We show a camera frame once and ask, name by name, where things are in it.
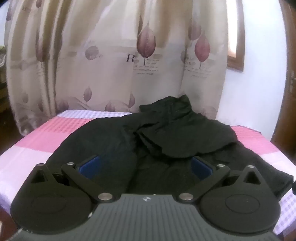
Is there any black garment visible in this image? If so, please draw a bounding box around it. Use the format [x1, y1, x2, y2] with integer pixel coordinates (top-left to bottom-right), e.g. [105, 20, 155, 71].
[46, 95, 293, 197]

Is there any pink lilac checked bed sheet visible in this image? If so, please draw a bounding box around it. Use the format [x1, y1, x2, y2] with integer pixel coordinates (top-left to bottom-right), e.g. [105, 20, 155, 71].
[1, 110, 295, 233]

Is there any brown wooden door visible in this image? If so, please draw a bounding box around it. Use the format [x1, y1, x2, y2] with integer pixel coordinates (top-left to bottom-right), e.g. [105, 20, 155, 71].
[271, 1, 295, 163]

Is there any beige leaf print curtain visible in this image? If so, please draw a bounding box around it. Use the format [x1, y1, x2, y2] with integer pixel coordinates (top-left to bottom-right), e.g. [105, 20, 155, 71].
[4, 1, 228, 135]

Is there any brown wooden window frame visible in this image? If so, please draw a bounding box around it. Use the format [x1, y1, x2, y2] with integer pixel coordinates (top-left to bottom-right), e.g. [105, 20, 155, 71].
[226, 1, 245, 72]

